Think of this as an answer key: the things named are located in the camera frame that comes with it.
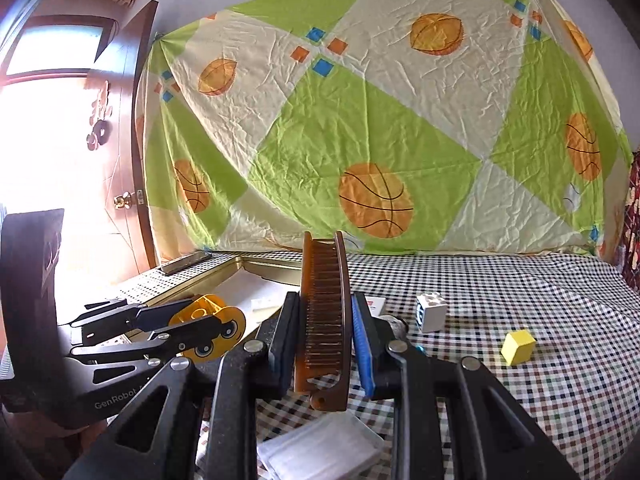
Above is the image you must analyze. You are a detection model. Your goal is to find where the clear plastic box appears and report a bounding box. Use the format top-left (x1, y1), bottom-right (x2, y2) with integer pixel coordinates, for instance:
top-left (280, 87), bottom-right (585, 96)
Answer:
top-left (257, 412), bottom-right (384, 479)

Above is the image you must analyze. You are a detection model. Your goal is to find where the brown wooden door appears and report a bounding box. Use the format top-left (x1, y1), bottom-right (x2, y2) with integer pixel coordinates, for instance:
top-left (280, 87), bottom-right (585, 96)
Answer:
top-left (85, 0), bottom-right (158, 282)

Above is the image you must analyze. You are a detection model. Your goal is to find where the white moon toy block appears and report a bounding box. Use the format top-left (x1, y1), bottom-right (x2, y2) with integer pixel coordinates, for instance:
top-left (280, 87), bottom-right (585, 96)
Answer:
top-left (416, 292), bottom-right (448, 334)

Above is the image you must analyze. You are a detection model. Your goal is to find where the red patterned fabric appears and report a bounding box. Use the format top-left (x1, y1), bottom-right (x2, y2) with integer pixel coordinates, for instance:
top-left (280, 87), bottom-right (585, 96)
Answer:
top-left (622, 152), bottom-right (640, 292)

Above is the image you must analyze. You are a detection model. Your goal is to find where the basketball-pattern green bedsheet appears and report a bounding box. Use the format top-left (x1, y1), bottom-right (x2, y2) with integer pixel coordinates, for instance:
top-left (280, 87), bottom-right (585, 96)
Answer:
top-left (136, 0), bottom-right (631, 261)

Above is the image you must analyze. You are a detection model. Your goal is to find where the gold metal tray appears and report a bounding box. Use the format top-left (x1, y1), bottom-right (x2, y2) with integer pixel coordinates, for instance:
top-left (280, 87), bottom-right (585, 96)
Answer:
top-left (141, 252), bottom-right (302, 314)

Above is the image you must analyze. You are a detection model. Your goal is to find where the black smartphone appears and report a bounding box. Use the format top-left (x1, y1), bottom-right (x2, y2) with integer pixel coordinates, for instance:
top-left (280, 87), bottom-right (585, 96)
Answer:
top-left (160, 250), bottom-right (212, 276)

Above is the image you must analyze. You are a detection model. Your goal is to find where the brass door knob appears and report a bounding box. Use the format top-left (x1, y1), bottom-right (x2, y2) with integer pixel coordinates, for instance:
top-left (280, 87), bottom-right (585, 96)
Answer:
top-left (113, 191), bottom-right (134, 210)

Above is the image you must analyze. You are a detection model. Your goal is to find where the yellow face toy block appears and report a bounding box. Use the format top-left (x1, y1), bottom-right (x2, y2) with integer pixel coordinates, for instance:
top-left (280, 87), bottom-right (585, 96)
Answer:
top-left (168, 294), bottom-right (246, 363)

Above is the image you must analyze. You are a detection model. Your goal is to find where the yellow wooden cube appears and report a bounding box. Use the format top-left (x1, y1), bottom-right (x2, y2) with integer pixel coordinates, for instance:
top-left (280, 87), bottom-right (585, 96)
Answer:
top-left (500, 330), bottom-right (536, 366)

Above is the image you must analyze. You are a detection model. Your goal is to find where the checkered tablecloth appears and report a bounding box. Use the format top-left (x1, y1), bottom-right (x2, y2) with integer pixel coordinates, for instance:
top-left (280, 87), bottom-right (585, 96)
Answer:
top-left (106, 248), bottom-right (640, 480)

